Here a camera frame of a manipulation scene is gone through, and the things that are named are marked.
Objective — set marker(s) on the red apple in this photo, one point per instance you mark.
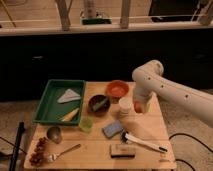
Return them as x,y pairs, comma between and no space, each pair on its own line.
137,107

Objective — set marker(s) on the small green cup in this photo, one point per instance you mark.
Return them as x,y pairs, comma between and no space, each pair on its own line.
86,124

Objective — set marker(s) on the silver metal cup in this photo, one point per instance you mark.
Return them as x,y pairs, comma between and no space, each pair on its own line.
54,134

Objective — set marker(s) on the green item in bowl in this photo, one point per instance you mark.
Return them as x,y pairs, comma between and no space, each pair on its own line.
98,105

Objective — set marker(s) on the white paper cup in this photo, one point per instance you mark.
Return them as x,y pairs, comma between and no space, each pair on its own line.
125,105

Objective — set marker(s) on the blue sponge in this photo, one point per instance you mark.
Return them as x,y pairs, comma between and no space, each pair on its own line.
112,129

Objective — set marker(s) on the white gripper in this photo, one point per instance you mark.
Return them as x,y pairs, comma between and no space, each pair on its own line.
142,95

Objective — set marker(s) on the brown rectangular block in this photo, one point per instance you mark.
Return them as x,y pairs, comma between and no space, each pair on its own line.
122,150

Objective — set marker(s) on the black pole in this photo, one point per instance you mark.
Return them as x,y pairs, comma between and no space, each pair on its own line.
16,147

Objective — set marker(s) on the orange bowl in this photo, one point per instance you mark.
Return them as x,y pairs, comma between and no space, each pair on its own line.
117,89

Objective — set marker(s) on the grey folded cloth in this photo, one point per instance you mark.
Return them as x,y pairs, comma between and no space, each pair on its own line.
68,96

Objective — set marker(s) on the red grape bunch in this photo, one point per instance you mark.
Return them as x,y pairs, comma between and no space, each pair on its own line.
37,157

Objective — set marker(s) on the green plastic tray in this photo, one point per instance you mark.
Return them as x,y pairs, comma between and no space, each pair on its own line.
50,111

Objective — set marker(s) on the silver fork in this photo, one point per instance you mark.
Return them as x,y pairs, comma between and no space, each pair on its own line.
52,157

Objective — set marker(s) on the dark brown bowl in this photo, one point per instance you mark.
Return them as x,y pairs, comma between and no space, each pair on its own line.
103,110

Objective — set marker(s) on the green base object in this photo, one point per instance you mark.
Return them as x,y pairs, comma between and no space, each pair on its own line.
96,21

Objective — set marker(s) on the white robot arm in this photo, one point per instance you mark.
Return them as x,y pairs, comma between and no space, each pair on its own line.
148,79

